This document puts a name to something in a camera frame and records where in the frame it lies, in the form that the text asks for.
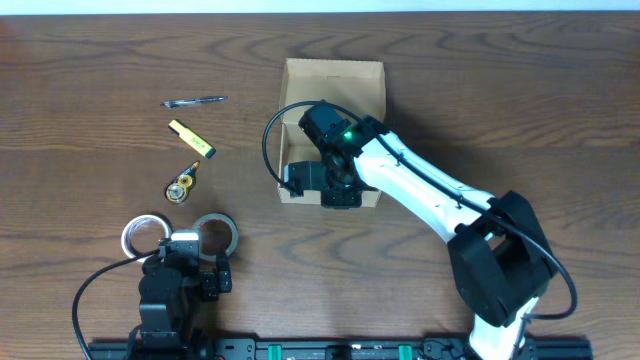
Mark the yellow highlighter marker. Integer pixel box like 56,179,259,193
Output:
168,119,216,159

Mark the clear tape roll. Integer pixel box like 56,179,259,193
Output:
120,214,173,263

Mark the right black cable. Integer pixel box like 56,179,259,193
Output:
261,99,579,321

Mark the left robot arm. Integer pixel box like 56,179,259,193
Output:
124,250,232,359

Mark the grey tape roll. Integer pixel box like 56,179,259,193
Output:
192,213,239,262

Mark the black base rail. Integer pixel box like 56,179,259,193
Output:
88,337,594,360

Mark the black cable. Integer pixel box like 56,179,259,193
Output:
71,248,161,360
261,99,579,321

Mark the left black cable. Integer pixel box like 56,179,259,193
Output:
71,248,161,360

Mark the brown cardboard box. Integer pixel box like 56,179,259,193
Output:
278,58,386,176

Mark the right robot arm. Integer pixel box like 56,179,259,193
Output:
287,101,561,359

